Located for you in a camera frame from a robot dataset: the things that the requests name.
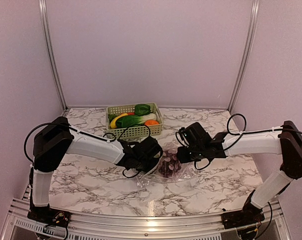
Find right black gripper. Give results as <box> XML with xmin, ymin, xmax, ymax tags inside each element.
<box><xmin>177</xmin><ymin>144</ymin><xmax>206</xmax><ymax>163</ymax></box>

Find fake purple grapes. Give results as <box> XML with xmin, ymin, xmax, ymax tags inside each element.
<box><xmin>158</xmin><ymin>150</ymin><xmax>181</xmax><ymax>178</ymax></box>

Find clear dotted zip bag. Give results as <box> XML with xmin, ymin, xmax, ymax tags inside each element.
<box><xmin>137</xmin><ymin>143</ymin><xmax>196</xmax><ymax>188</ymax></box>

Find fake orange tangerine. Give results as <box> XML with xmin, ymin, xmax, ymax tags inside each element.
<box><xmin>144</xmin><ymin>119</ymin><xmax>159</xmax><ymax>126</ymax></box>

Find fake green leafy vegetable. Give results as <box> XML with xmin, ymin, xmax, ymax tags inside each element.
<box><xmin>116</xmin><ymin>113</ymin><xmax>156</xmax><ymax>128</ymax></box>

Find fake yellow lemon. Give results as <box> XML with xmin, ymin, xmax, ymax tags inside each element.
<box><xmin>110</xmin><ymin>113</ymin><xmax>128</xmax><ymax>129</ymax></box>

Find fake green bell pepper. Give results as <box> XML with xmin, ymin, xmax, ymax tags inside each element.
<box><xmin>134</xmin><ymin>103</ymin><xmax>151</xmax><ymax>116</ymax></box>

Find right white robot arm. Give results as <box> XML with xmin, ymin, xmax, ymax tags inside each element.
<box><xmin>177</xmin><ymin>120</ymin><xmax>302</xmax><ymax>224</ymax></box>

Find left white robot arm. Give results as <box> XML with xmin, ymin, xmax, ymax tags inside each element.
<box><xmin>30</xmin><ymin>116</ymin><xmax>163</xmax><ymax>223</ymax></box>

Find green perforated plastic basket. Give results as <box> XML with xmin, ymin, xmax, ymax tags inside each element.
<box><xmin>106</xmin><ymin>102</ymin><xmax>163</xmax><ymax>140</ymax></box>

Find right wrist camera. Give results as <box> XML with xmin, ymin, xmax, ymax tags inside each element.
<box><xmin>175</xmin><ymin>127</ymin><xmax>189</xmax><ymax>146</ymax></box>

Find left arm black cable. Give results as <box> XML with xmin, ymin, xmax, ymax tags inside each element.
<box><xmin>23</xmin><ymin>122</ymin><xmax>151</xmax><ymax>179</ymax></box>

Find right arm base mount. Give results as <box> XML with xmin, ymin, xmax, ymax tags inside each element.
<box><xmin>221</xmin><ymin>210</ymin><xmax>265</xmax><ymax>229</ymax></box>

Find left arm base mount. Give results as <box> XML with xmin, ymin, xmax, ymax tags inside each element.
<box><xmin>27</xmin><ymin>205</ymin><xmax>71</xmax><ymax>228</ymax></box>

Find front aluminium frame rail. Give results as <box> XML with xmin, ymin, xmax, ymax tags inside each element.
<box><xmin>0</xmin><ymin>199</ymin><xmax>291</xmax><ymax>240</ymax></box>

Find right aluminium frame post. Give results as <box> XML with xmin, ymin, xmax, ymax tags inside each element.
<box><xmin>227</xmin><ymin>0</ymin><xmax>261</xmax><ymax>112</ymax></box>

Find aluminium frame post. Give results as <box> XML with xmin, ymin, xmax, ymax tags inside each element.
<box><xmin>227</xmin><ymin>0</ymin><xmax>261</xmax><ymax>112</ymax></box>
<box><xmin>38</xmin><ymin>0</ymin><xmax>68</xmax><ymax>112</ymax></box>

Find left aluminium frame post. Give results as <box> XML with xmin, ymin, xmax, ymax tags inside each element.
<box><xmin>38</xmin><ymin>0</ymin><xmax>68</xmax><ymax>112</ymax></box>

